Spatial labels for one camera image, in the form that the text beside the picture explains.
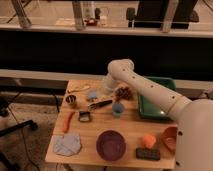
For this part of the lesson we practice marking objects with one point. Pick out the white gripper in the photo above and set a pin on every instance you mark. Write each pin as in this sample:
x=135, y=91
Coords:
x=108, y=84

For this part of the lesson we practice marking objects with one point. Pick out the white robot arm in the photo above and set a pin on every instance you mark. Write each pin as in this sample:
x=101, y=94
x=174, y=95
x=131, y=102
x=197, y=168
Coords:
x=194, y=144

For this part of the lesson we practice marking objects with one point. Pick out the blue plastic cup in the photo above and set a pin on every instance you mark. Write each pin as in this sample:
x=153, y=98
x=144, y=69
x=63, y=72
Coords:
x=117, y=109

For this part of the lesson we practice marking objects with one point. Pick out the brown pine cone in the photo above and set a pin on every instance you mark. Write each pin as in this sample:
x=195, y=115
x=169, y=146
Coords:
x=123, y=93

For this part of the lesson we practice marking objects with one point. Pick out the blue sponge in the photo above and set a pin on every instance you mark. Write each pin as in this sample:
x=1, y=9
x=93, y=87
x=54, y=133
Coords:
x=92, y=95

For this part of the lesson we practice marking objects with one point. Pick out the small black box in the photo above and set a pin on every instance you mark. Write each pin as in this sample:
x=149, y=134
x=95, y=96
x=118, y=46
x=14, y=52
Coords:
x=84, y=116

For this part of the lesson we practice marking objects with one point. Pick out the wooden table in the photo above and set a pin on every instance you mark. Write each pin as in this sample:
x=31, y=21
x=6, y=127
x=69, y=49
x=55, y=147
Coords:
x=129, y=125

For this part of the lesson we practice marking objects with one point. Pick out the green plastic tray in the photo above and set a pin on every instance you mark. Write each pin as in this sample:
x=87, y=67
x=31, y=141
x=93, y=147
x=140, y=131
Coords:
x=146, y=109

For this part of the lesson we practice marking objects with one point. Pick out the orange carrot toy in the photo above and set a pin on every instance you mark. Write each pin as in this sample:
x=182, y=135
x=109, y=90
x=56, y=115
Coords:
x=67, y=122

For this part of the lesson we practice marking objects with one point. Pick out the purple bowl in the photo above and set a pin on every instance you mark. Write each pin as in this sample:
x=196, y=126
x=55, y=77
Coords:
x=110, y=145

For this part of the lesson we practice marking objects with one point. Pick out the orange block toy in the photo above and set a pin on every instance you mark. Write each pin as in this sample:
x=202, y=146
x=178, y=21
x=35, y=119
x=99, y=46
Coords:
x=148, y=141

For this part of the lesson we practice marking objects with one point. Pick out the grey blue cloth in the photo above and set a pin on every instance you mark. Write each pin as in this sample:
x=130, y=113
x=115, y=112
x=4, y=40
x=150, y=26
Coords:
x=67, y=144

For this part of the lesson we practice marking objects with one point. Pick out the black rectangular block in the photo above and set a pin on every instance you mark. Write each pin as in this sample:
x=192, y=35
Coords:
x=148, y=154

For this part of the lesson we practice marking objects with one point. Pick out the orange bowl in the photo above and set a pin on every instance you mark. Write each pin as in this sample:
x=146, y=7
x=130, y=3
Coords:
x=169, y=138

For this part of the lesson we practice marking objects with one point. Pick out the black office chair base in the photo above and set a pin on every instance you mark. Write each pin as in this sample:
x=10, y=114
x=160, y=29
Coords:
x=3, y=114

